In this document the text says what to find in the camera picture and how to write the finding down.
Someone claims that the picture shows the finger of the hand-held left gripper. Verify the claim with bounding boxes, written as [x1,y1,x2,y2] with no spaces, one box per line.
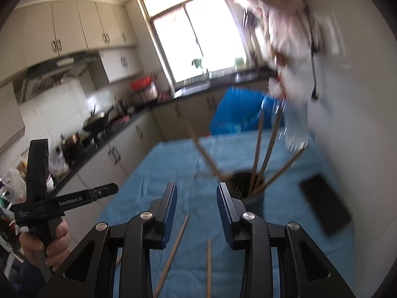
[82,184,120,201]

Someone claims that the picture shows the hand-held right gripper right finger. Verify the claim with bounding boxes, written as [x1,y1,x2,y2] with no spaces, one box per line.
[216,182,358,298]

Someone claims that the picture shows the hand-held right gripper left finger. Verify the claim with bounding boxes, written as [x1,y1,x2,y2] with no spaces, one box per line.
[40,182,178,298]

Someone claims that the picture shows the bunch of wooden chopsticks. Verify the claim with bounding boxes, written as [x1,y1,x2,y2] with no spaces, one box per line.
[115,101,308,298]

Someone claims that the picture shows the dark grey cup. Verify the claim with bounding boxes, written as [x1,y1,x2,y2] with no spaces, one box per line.
[230,170,265,222]

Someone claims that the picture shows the person's left hand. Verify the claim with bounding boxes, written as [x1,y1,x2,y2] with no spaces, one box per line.
[19,217,72,271]

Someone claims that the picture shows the clear plastic bag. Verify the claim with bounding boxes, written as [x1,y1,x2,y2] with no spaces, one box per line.
[48,151,70,178]

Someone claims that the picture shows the white plastic bag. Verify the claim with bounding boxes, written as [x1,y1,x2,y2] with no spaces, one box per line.
[0,167,27,206]

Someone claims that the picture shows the cream base cabinets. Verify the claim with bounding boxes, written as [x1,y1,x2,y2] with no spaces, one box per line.
[52,82,280,213]

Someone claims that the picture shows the metal pot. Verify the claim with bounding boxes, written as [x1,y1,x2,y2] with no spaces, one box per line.
[60,133,82,150]

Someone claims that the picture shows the gas stove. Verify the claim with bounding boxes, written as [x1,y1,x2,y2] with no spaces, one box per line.
[74,124,116,145]

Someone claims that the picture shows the blue terry tablecloth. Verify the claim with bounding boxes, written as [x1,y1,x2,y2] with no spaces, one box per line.
[99,127,356,298]

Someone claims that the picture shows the black wok with lid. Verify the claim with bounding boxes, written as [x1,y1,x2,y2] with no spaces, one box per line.
[82,105,116,131]

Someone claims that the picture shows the black smartphone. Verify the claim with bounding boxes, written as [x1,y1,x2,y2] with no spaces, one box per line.
[299,174,353,236]

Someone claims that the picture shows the silver rice cooker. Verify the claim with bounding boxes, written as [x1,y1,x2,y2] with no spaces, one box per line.
[133,86,159,104]

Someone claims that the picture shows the blue plastic bag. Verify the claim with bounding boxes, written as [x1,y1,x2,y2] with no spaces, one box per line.
[210,86,285,136]

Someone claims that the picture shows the glass range hood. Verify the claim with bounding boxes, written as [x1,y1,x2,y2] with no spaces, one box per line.
[19,51,102,105]

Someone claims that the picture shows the red plastic basin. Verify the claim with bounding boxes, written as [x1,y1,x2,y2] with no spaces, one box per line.
[130,77,156,90]

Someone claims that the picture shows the kitchen sink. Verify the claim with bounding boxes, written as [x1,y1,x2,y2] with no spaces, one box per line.
[173,80,212,99]

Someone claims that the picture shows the black countertop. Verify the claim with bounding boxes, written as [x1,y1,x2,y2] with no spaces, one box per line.
[46,68,277,193]

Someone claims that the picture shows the kitchen window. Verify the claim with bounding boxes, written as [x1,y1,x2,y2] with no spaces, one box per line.
[138,0,259,89]

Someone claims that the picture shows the small hanging plastic bag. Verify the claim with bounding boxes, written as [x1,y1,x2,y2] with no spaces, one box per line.
[264,9,314,69]

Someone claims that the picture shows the cream wall cabinet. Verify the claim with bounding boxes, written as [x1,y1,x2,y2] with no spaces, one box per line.
[99,46,147,83]

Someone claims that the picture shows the row of cream wall cabinets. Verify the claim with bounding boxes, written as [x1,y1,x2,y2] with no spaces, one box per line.
[0,0,139,79]

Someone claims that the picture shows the black power cable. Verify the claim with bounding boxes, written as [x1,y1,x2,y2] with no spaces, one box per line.
[305,0,321,100]

